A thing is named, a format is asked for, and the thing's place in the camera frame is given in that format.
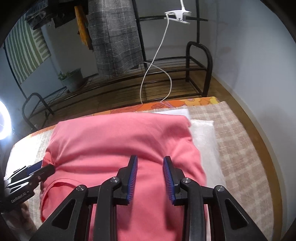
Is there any pink t-shirt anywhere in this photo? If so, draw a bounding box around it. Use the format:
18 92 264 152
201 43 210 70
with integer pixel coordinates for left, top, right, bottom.
40 113 206 240

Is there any black metal clothes rack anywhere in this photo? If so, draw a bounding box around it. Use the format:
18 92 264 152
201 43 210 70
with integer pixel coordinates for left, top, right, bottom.
1 1 213 133

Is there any white folded garment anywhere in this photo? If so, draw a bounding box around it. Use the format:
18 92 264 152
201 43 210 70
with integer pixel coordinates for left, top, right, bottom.
157 109 226 188

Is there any beige plaid blanket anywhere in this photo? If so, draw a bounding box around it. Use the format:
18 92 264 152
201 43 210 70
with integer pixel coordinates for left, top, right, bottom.
4 101 275 241

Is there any potted plant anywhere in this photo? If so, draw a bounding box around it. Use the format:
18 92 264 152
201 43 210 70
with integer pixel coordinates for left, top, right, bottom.
58 68 85 92

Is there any green striped white towel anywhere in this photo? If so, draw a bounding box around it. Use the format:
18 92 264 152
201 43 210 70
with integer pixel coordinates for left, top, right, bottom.
4 16 51 84

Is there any grey plaid hanging garment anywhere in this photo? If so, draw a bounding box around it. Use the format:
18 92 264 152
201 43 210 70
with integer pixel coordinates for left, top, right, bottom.
88 1 143 78

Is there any white clip lamp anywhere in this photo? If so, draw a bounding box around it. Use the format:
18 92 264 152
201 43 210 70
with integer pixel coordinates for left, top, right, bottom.
165 0 192 24

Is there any orange hanging garment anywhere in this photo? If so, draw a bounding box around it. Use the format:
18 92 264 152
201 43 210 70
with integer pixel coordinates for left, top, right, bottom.
74 6 93 51

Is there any ring light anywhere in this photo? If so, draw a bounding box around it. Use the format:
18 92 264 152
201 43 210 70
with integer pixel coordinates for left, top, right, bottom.
0 101 12 140

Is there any white cable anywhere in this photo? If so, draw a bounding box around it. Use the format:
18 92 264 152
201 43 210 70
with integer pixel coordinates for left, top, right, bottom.
139 16 173 105

